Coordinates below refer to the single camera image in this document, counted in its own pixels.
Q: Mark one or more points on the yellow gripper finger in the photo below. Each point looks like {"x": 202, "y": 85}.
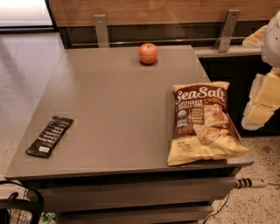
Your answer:
{"x": 265, "y": 90}
{"x": 255, "y": 116}

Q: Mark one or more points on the red apple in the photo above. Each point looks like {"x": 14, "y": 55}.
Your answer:
{"x": 148, "y": 53}

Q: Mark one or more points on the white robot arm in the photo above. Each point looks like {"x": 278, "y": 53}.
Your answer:
{"x": 270, "y": 48}

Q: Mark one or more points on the black rxbar chocolate bar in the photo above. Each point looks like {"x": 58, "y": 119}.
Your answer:
{"x": 45, "y": 143}

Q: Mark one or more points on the yellow snack bag on shelf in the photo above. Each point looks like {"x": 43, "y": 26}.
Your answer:
{"x": 255, "y": 39}

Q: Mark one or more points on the sea salt tortilla chips bag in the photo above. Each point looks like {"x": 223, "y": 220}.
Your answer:
{"x": 202, "y": 128}

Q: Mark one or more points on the grey drawer cabinet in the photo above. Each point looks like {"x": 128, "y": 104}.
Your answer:
{"x": 143, "y": 198}

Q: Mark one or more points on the horizontal metal rail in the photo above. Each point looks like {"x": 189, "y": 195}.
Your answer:
{"x": 196, "y": 42}

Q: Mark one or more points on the right metal wall bracket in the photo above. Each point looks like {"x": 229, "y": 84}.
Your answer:
{"x": 223, "y": 41}

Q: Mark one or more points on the metal wall bracket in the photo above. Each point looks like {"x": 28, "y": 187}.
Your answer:
{"x": 101, "y": 30}
{"x": 223, "y": 41}

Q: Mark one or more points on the black white striped cable plug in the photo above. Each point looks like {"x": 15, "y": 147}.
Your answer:
{"x": 251, "y": 183}

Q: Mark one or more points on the left metal wall bracket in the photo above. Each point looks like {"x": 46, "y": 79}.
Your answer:
{"x": 101, "y": 30}

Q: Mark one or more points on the black chair frame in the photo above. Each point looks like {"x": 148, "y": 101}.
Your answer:
{"x": 35, "y": 207}

